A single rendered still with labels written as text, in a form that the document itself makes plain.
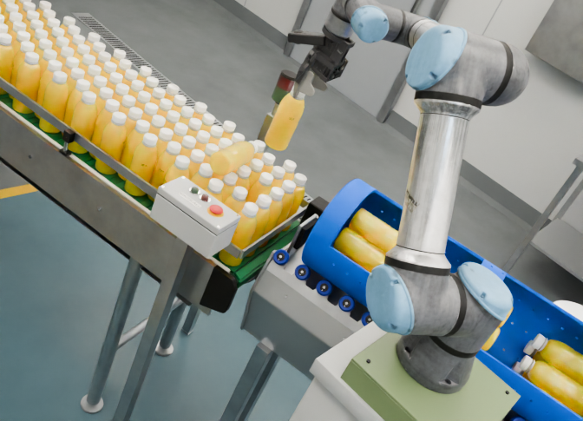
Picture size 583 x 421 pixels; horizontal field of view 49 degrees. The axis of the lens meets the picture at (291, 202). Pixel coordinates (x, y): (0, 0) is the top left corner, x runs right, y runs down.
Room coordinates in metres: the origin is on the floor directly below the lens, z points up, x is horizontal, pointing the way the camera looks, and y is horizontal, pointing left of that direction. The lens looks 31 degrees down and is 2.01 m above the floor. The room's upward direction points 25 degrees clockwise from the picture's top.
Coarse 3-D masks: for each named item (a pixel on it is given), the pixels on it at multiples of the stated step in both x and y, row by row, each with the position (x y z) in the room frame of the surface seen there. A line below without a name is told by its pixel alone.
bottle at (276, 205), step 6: (276, 204) 1.55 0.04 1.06; (270, 210) 1.54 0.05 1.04; (276, 210) 1.55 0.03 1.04; (270, 216) 1.54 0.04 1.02; (276, 216) 1.55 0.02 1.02; (270, 222) 1.55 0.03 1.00; (276, 222) 1.57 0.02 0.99; (270, 228) 1.55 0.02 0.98; (264, 234) 1.54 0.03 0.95; (264, 246) 1.56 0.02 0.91
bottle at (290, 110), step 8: (288, 96) 1.59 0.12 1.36; (280, 104) 1.59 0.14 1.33; (288, 104) 1.58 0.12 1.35; (296, 104) 1.58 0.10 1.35; (304, 104) 1.60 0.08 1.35; (280, 112) 1.58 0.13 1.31; (288, 112) 1.57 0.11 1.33; (296, 112) 1.58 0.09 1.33; (272, 120) 1.60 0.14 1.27; (280, 120) 1.58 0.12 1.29; (288, 120) 1.58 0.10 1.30; (296, 120) 1.59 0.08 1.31; (272, 128) 1.59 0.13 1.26; (280, 128) 1.58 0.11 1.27; (288, 128) 1.58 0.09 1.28; (272, 136) 1.59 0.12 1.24; (280, 136) 1.58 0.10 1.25; (288, 136) 1.59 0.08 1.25; (272, 144) 1.58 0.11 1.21; (280, 144) 1.59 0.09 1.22
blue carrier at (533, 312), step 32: (352, 192) 1.50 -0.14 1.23; (320, 224) 1.42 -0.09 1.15; (320, 256) 1.40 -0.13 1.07; (448, 256) 1.57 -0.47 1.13; (480, 256) 1.48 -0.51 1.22; (352, 288) 1.37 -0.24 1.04; (512, 288) 1.50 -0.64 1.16; (512, 320) 1.50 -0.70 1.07; (544, 320) 1.48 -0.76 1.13; (576, 320) 1.39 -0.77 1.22; (480, 352) 1.25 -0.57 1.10; (512, 352) 1.45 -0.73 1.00; (512, 384) 1.22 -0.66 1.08; (544, 416) 1.19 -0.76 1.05; (576, 416) 1.17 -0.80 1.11
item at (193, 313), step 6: (270, 114) 2.01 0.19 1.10; (270, 120) 2.00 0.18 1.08; (264, 126) 2.01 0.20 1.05; (264, 132) 2.00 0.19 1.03; (258, 138) 2.01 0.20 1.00; (264, 138) 2.00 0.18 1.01; (264, 150) 2.01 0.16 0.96; (192, 306) 2.01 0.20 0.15; (192, 312) 2.00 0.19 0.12; (198, 312) 2.01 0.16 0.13; (186, 318) 2.01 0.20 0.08; (192, 318) 2.00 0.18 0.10; (186, 324) 2.01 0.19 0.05; (192, 324) 2.00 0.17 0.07; (186, 330) 2.00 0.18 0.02; (192, 330) 2.02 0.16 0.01
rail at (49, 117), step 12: (0, 84) 1.68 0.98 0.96; (24, 96) 1.65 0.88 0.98; (36, 108) 1.63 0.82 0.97; (48, 120) 1.62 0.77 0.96; (60, 120) 1.61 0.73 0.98; (84, 144) 1.57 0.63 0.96; (96, 156) 1.55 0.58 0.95; (108, 156) 1.54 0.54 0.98; (120, 168) 1.53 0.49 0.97; (132, 180) 1.51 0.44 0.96; (144, 180) 1.51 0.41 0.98; (156, 192) 1.48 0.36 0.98; (228, 252) 1.40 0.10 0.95; (240, 252) 1.39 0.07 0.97
